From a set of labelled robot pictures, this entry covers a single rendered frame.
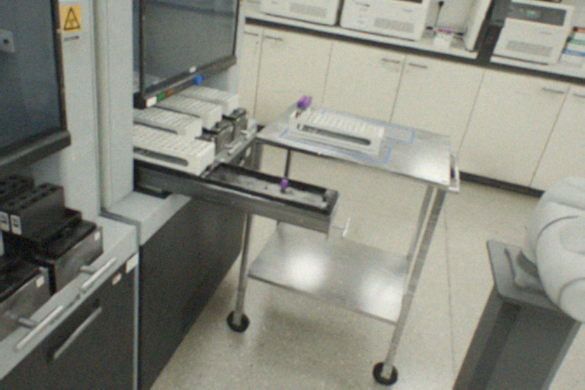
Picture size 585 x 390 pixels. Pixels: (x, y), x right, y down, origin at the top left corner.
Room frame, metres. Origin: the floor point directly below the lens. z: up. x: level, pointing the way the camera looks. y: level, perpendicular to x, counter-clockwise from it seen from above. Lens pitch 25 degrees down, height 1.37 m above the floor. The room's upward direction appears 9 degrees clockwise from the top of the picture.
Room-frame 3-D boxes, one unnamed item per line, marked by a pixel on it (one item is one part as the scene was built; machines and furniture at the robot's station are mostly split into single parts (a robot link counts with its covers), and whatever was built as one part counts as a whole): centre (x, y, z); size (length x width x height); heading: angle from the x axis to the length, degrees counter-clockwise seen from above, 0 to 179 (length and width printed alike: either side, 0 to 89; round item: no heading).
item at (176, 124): (1.31, 0.43, 0.83); 0.30 x 0.10 x 0.06; 78
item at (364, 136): (1.44, -0.14, 0.85); 0.30 x 0.10 x 0.06; 78
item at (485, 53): (1.02, -0.37, 1.24); 0.03 x 0.01 x 0.07; 76
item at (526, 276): (1.03, -0.69, 0.73); 0.22 x 0.18 x 0.06; 168
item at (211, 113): (1.46, 0.40, 0.83); 0.30 x 0.10 x 0.06; 78
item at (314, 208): (1.10, 0.18, 0.78); 0.73 x 0.14 x 0.09; 78
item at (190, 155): (1.14, 0.35, 0.83); 0.30 x 0.10 x 0.06; 78
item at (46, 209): (0.75, 0.45, 0.85); 0.12 x 0.02 x 0.06; 168
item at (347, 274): (1.52, -0.23, 0.41); 0.67 x 0.46 x 0.82; 76
